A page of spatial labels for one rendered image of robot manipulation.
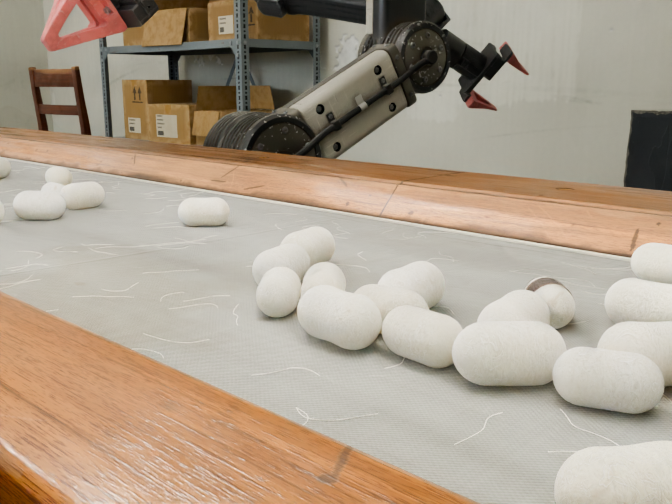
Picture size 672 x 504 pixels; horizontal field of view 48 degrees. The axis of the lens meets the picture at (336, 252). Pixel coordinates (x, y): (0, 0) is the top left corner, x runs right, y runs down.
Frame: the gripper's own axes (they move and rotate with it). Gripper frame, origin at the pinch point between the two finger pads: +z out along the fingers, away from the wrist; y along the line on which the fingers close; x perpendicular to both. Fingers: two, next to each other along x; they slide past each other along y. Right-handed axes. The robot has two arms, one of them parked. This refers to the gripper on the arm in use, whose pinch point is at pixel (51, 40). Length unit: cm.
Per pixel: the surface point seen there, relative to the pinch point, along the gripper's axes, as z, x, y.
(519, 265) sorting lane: 8, 10, 52
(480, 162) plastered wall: -134, 149, -78
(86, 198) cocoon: 13.7, 5.1, 18.8
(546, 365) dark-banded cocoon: 19, 0, 62
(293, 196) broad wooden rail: 3.6, 13.5, 28.1
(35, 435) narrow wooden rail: 30, -10, 57
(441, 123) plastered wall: -143, 139, -96
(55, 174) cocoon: 10.6, 6.9, 6.8
